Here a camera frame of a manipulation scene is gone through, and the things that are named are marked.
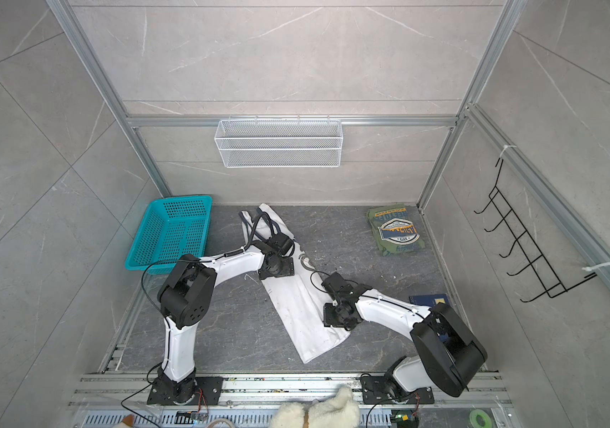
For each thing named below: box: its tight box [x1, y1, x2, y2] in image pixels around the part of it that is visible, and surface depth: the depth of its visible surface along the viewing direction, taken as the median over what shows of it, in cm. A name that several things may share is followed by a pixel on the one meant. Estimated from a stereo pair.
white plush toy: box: [269, 385, 361, 428], surface depth 63 cm
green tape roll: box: [469, 409, 493, 428], surface depth 71 cm
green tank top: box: [366, 204, 426, 256], surface depth 109 cm
